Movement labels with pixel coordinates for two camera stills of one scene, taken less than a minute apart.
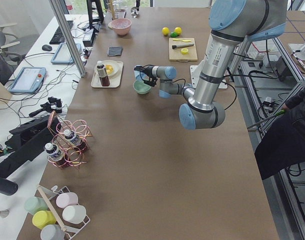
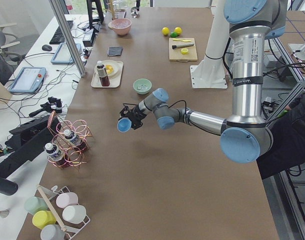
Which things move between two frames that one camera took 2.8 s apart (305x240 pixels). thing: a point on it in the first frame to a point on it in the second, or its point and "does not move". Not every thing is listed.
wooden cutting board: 182,49 does not move
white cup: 74,214 does not move
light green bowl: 140,87 does not move
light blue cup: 138,75 to 124,124
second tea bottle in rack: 53,154 does not move
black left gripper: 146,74 to 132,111
